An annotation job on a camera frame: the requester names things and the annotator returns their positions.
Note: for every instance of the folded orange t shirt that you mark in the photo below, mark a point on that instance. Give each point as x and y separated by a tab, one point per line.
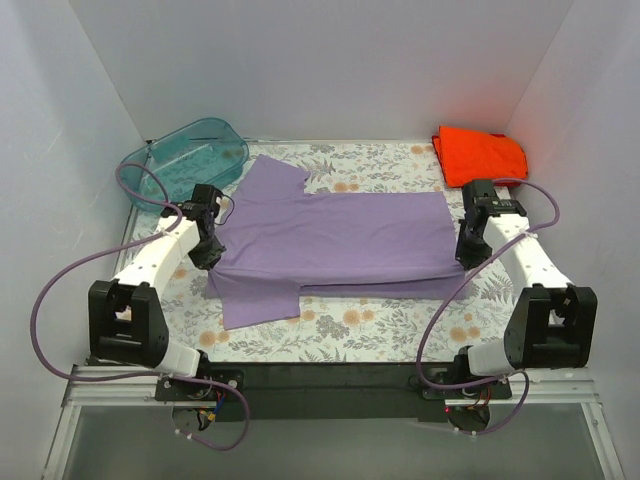
465	155

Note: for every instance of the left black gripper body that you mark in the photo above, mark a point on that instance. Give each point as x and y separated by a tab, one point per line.
208	250

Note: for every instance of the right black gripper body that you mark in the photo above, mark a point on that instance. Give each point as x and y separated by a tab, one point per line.
471	248

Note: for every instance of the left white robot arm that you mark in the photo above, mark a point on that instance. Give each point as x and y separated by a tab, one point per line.
126	321

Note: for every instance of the floral patterned table mat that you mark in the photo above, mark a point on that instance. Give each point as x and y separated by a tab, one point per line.
347	329

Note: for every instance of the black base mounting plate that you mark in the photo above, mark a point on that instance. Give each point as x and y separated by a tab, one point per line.
341	391

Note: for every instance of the aluminium frame rail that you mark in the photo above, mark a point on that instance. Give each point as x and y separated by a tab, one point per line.
113	385

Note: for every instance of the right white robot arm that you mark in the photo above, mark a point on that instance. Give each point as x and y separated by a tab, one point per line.
553	319

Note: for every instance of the purple t shirt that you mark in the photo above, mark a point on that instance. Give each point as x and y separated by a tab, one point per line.
282	242

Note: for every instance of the teal transparent plastic bin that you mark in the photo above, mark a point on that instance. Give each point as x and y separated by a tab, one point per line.
206	151

